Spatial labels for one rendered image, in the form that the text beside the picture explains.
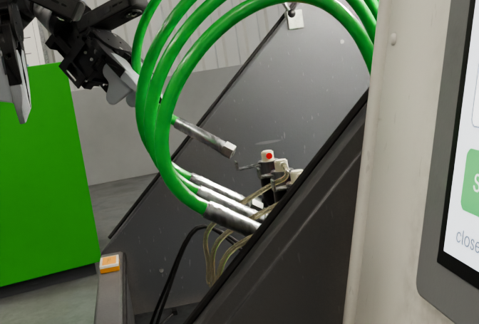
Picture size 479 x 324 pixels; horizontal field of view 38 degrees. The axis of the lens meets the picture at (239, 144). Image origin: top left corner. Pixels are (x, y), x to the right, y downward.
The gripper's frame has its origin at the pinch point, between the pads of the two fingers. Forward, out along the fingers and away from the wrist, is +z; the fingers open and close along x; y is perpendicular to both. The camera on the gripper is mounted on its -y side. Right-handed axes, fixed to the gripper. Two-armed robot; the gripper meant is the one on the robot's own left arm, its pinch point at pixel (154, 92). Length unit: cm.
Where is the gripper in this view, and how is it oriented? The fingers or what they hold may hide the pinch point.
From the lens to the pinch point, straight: 101.4
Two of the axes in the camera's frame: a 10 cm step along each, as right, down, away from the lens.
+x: -4.6, -0.3, -8.9
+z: 6.5, 6.8, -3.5
